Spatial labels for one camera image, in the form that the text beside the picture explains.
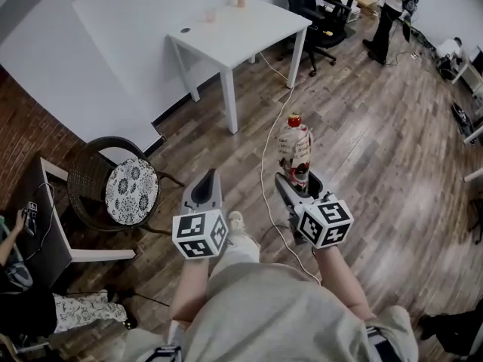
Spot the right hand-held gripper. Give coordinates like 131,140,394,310
274,171,355,250

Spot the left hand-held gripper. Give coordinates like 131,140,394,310
172,168,230,260

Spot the plastic bottle with red cap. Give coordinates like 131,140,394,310
277,113,315,194

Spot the person's left forearm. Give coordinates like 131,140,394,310
168,256,212,324

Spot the person's right forearm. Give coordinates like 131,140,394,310
315,245,378,322

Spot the person's beige shoe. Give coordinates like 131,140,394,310
227,210,251,243

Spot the person's leg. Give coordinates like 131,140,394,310
209,235,261,278

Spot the floral round cushion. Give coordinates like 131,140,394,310
104,158,159,225

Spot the dark wicker chair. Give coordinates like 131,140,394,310
66,136,186,237

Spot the person's grey shirt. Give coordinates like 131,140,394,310
124,262,420,362

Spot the white table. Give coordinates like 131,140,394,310
167,0,313,135

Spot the black bag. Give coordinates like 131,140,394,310
436,56,458,81

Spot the dark desk with white frame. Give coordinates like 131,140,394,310
14,152,137,290

